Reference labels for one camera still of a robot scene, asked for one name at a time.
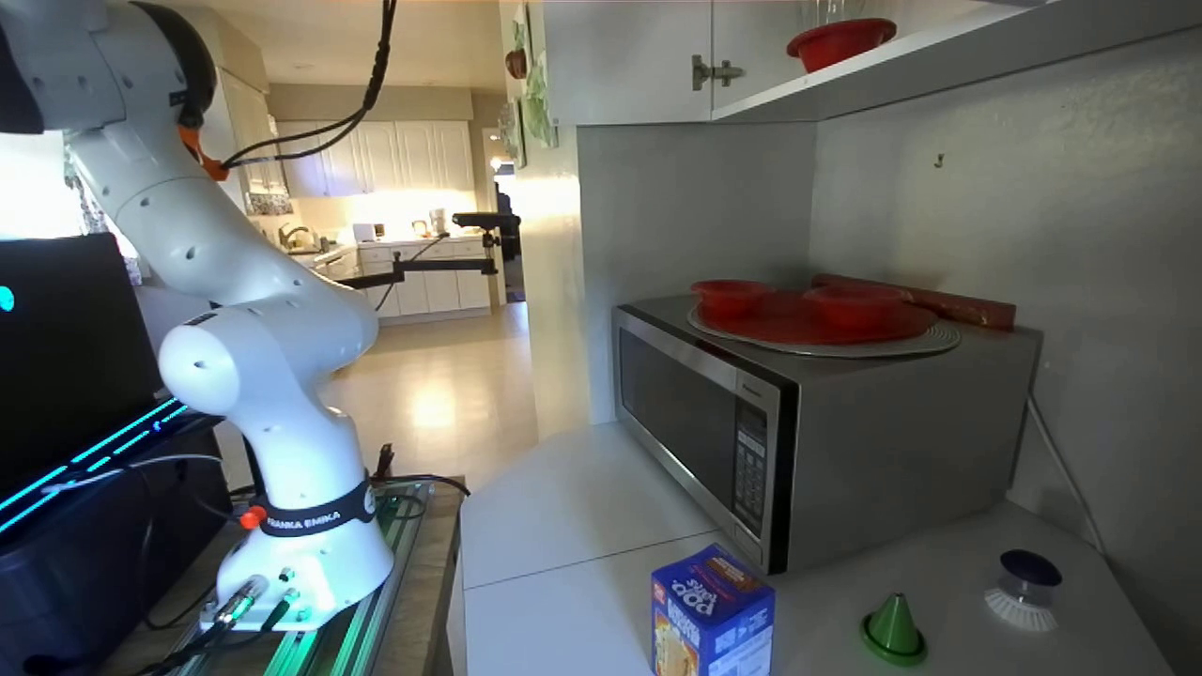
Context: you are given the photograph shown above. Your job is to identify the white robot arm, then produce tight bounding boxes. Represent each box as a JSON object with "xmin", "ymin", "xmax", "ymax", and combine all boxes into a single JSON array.
[{"xmin": 0, "ymin": 0, "xmax": 394, "ymax": 630}]

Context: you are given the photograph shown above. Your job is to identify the robot base table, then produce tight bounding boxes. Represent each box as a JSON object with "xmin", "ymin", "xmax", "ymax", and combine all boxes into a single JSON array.
[{"xmin": 97, "ymin": 472, "xmax": 470, "ymax": 676}]

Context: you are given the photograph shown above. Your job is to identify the white upper cabinet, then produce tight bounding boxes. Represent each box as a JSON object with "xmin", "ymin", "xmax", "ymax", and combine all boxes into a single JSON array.
[{"xmin": 528, "ymin": 0, "xmax": 1202, "ymax": 129}]

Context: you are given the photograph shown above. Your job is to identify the metal cabinet hinge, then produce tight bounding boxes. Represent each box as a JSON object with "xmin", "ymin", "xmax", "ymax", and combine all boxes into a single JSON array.
[{"xmin": 691, "ymin": 53, "xmax": 747, "ymax": 90}]

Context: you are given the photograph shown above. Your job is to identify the red bowl in cabinet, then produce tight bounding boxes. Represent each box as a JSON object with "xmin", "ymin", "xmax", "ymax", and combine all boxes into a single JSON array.
[{"xmin": 786, "ymin": 17, "xmax": 897, "ymax": 71}]

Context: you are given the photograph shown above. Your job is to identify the red bowl on tray left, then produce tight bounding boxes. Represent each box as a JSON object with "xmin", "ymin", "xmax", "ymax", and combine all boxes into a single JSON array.
[{"xmin": 691, "ymin": 278, "xmax": 768, "ymax": 318}]

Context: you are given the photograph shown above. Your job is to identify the red bowl on tray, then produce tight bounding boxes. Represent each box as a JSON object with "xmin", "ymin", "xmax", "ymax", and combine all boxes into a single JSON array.
[
  {"xmin": 691, "ymin": 278, "xmax": 768, "ymax": 318},
  {"xmin": 806, "ymin": 284, "xmax": 904, "ymax": 334}
]

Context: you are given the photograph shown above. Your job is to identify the stainless steel microwave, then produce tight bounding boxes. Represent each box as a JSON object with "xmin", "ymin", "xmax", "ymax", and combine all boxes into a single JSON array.
[{"xmin": 613, "ymin": 297, "xmax": 1041, "ymax": 575}]

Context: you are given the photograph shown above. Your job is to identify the red bowl on tray right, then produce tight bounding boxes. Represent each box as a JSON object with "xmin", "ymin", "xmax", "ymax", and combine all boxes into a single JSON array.
[{"xmin": 806, "ymin": 284, "xmax": 904, "ymax": 334}]

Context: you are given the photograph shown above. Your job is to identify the blue cardboard box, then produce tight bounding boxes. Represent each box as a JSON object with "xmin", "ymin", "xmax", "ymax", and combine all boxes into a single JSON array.
[{"xmin": 649, "ymin": 546, "xmax": 775, "ymax": 676}]

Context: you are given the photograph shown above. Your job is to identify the round red tray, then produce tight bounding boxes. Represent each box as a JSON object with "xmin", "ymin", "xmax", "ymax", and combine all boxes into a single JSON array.
[{"xmin": 691, "ymin": 289, "xmax": 959, "ymax": 361}]

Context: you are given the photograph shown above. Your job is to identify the wooden cutting board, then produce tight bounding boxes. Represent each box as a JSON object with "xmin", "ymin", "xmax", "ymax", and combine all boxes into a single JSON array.
[{"xmin": 816, "ymin": 275, "xmax": 1019, "ymax": 330}]

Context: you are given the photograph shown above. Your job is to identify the green cone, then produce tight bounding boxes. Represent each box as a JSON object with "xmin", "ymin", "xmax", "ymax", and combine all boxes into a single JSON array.
[{"xmin": 861, "ymin": 592, "xmax": 926, "ymax": 665}]

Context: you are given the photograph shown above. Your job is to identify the black computer monitor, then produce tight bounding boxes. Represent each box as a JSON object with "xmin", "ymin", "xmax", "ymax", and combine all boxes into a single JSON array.
[{"xmin": 0, "ymin": 233, "xmax": 162, "ymax": 497}]

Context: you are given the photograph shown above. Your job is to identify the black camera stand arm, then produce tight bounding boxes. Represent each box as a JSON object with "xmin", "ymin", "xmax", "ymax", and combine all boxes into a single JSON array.
[{"xmin": 341, "ymin": 212, "xmax": 521, "ymax": 289}]

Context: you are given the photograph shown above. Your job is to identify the microwave power cable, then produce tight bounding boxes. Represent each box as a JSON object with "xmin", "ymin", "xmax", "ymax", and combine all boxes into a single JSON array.
[{"xmin": 1024, "ymin": 396, "xmax": 1110, "ymax": 561}]

